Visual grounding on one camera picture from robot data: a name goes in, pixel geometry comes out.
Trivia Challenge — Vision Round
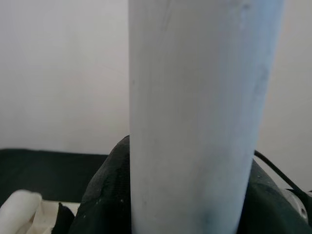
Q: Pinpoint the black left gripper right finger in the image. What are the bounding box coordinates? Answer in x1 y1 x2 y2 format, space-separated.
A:
240 156 312 234

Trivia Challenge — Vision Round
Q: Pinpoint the black table cloth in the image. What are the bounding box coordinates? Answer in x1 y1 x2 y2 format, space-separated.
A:
0 148 117 203

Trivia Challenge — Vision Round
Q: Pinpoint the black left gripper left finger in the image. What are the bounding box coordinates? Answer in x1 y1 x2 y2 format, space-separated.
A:
58 135 134 234

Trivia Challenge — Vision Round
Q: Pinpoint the white plastic children table top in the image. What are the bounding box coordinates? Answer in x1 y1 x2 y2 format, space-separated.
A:
0 198 82 234

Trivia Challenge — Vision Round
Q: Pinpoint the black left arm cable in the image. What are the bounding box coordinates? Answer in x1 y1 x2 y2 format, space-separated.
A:
254 150 312 198

